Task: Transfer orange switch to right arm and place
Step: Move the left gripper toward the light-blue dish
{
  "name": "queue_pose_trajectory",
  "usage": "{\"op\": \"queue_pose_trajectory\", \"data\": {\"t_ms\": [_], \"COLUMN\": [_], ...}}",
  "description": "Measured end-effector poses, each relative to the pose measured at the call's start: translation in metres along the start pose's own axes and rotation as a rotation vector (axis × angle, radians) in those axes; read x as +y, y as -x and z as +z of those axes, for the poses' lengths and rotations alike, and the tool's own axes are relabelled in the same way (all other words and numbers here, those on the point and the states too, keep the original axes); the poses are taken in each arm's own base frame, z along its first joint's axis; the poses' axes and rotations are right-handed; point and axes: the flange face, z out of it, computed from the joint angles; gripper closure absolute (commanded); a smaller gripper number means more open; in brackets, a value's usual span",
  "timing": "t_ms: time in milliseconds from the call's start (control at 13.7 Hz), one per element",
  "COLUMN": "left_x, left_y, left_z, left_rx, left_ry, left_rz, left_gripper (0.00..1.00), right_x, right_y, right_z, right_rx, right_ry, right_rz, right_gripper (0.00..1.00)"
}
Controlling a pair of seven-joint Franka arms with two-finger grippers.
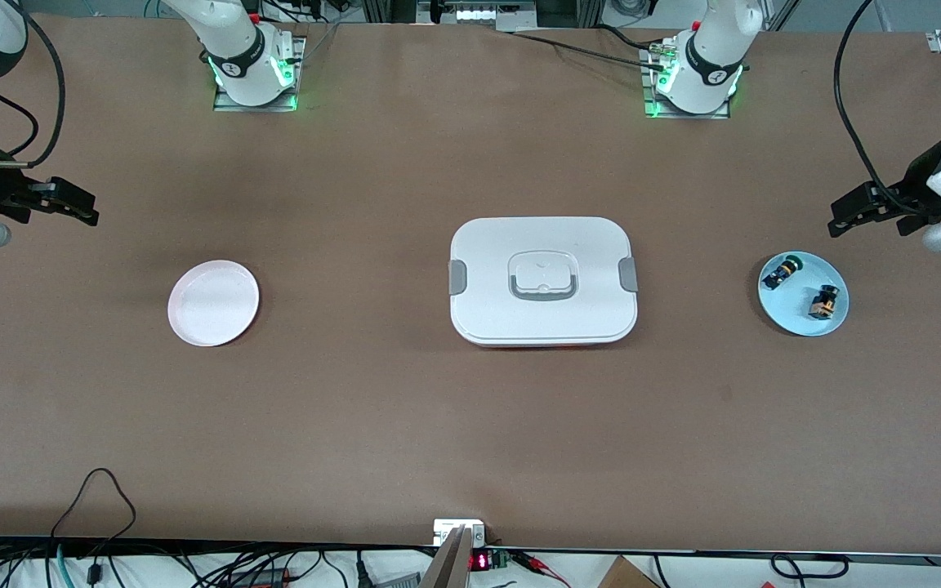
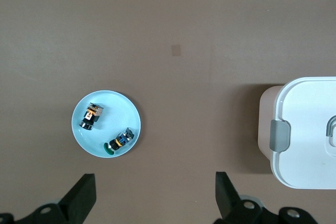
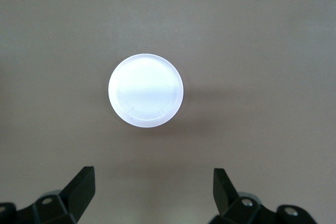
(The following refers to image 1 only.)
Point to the orange and black switch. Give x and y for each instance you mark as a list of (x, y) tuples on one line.
[(824, 302)]

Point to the lit control box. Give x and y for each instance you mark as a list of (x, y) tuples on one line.
[(491, 12)]

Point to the light blue round plate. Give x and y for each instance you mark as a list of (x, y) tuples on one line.
[(789, 310)]

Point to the red LED display module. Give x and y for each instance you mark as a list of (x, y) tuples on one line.
[(479, 562)]

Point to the aluminium vertical post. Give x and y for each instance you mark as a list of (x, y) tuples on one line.
[(450, 563)]

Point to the red test lead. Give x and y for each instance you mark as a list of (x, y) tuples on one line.
[(540, 565)]

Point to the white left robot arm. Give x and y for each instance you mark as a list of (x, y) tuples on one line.
[(707, 57)]

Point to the brown cardboard piece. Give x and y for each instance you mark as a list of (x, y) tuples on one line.
[(626, 576)]

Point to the black power adapter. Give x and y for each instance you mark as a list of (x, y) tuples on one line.
[(262, 577)]

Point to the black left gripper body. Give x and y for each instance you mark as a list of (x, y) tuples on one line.
[(910, 193)]

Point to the pink round plate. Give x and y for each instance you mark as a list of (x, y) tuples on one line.
[(213, 302)]

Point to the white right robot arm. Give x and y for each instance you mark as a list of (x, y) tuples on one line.
[(238, 49)]

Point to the small white mounting block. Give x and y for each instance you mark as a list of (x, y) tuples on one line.
[(446, 531)]

